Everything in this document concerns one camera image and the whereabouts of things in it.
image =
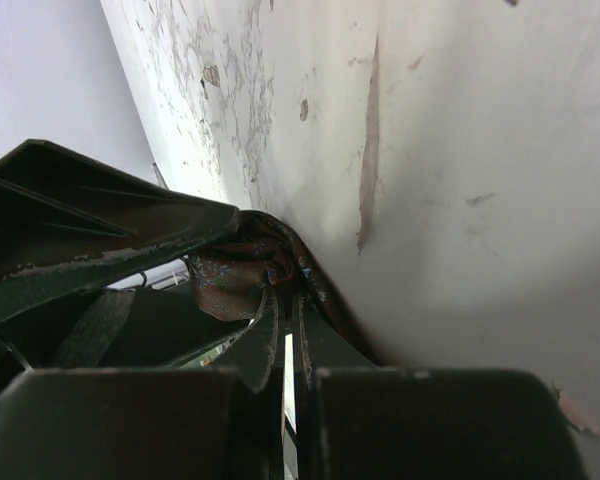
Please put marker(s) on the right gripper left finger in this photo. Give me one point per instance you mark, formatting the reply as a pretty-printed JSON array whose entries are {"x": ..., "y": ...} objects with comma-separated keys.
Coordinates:
[{"x": 224, "y": 421}]

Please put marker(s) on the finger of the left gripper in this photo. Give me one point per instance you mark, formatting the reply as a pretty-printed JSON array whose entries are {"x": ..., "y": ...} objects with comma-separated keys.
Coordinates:
[{"x": 71, "y": 224}]

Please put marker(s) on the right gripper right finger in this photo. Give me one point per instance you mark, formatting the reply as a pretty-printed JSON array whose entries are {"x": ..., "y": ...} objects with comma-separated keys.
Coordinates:
[{"x": 357, "y": 420}]

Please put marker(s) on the brown blue patterned tie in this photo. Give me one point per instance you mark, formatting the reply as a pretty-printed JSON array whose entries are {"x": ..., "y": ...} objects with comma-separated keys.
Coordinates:
[{"x": 229, "y": 277}]

